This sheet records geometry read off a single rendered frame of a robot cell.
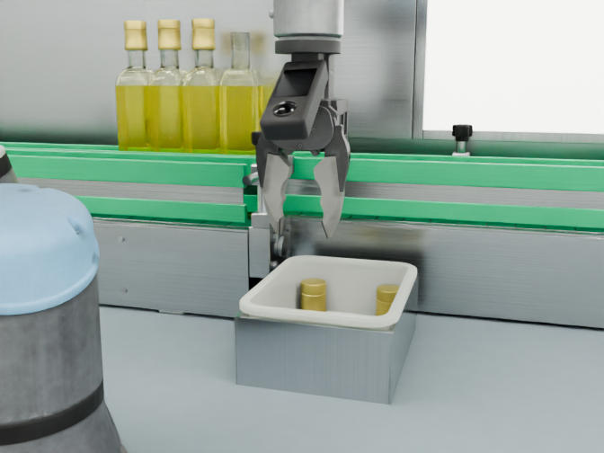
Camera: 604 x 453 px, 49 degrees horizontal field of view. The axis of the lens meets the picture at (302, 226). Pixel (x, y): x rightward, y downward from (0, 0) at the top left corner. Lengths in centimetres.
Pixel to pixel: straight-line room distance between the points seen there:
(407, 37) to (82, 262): 75
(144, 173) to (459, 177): 43
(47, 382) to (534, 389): 51
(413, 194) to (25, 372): 62
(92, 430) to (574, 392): 50
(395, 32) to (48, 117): 68
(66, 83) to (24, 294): 95
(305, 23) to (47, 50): 76
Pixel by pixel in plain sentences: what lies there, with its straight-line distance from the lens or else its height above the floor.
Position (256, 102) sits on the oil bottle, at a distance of 101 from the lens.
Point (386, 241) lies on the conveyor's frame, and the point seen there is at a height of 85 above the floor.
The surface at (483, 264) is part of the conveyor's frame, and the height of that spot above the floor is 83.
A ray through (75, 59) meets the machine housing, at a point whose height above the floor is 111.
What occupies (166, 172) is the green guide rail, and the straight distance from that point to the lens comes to 94.
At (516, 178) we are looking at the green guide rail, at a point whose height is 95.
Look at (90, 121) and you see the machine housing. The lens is 134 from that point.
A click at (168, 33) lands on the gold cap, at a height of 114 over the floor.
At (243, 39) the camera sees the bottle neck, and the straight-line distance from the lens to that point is 102.
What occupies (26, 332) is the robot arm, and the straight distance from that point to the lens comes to 45.
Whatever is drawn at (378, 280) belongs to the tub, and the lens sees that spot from 89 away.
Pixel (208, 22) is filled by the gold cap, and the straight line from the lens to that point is 104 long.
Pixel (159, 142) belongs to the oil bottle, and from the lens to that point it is 106.
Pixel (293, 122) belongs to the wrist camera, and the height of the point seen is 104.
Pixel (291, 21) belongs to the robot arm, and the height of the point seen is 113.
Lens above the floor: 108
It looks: 13 degrees down
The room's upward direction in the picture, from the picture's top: straight up
